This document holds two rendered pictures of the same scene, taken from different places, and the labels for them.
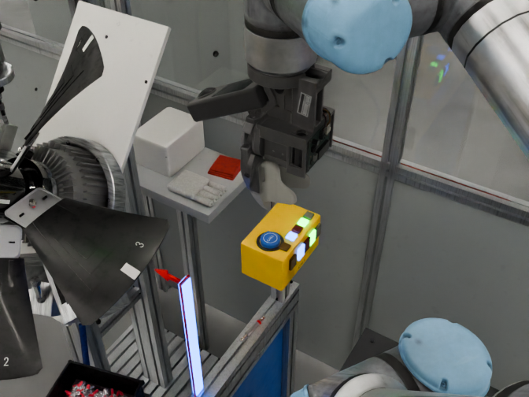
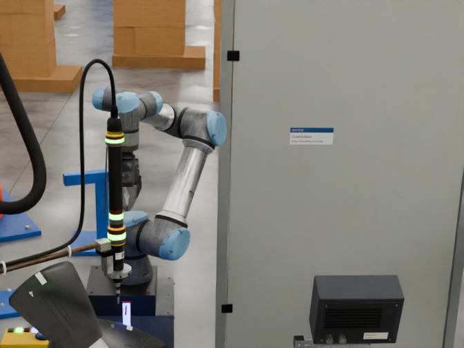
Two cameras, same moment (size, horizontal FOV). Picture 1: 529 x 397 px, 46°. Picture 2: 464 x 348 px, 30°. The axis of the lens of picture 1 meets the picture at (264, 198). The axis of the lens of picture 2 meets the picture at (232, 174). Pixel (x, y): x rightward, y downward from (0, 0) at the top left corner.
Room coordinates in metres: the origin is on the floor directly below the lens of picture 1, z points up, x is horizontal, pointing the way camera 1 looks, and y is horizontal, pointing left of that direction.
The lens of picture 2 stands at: (1.78, 2.19, 2.41)
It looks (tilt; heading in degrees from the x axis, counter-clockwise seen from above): 19 degrees down; 234
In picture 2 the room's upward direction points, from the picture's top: 1 degrees clockwise
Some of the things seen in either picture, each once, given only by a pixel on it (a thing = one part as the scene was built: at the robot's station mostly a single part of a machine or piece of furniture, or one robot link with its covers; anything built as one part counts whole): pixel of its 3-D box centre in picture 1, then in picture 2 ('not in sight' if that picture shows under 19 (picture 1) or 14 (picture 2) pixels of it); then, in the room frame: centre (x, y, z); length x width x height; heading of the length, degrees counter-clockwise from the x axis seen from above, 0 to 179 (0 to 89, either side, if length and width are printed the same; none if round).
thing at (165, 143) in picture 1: (164, 139); not in sight; (1.45, 0.28, 0.92); 0.17 x 0.16 x 0.11; 148
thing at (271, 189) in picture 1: (275, 191); (132, 195); (0.57, -0.01, 1.47); 0.06 x 0.03 x 0.09; 60
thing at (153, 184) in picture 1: (182, 172); not in sight; (1.38, 0.24, 0.85); 0.36 x 0.24 x 0.03; 58
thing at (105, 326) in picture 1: (113, 311); not in sight; (1.11, 0.43, 0.56); 0.19 x 0.04 x 0.04; 148
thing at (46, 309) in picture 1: (54, 296); not in sight; (0.87, 0.45, 0.91); 0.12 x 0.08 x 0.12; 148
